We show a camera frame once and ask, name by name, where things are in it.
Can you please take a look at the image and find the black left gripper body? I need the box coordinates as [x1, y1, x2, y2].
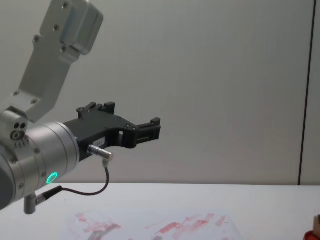
[62, 114, 138, 161]

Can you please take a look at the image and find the clear sheet with red smears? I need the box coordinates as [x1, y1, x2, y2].
[65, 207, 244, 240]

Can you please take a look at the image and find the small red object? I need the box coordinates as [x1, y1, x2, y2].
[304, 230, 320, 240]

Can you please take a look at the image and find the thin dark gripper cable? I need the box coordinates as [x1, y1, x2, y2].
[34, 144, 116, 204]

